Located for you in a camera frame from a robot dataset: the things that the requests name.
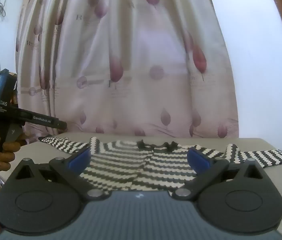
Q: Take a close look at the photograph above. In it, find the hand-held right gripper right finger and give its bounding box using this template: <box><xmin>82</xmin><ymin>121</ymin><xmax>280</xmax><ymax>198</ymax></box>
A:
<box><xmin>172</xmin><ymin>147</ymin><xmax>266</xmax><ymax>201</ymax></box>

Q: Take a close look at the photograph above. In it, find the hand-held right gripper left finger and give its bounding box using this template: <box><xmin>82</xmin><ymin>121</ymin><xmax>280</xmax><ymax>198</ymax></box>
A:
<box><xmin>15</xmin><ymin>148</ymin><xmax>107</xmax><ymax>201</ymax></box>

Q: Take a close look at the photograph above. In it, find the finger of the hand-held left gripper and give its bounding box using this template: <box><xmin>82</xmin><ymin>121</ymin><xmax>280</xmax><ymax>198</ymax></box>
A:
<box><xmin>10</xmin><ymin>107</ymin><xmax>68</xmax><ymax>131</ymax></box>

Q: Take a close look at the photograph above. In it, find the black and white striped sweater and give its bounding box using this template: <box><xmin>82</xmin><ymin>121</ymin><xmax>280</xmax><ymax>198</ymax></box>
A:
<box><xmin>38</xmin><ymin>136</ymin><xmax>282</xmax><ymax>193</ymax></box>

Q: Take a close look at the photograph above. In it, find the person's left hand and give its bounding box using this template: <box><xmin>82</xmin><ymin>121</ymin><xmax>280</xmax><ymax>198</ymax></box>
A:
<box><xmin>0</xmin><ymin>127</ymin><xmax>19</xmax><ymax>172</ymax></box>

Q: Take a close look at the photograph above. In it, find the pink leaf-patterned bed sheet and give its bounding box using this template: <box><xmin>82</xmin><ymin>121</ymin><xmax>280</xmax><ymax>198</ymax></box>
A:
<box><xmin>15</xmin><ymin>0</ymin><xmax>239</xmax><ymax>139</ymax></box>

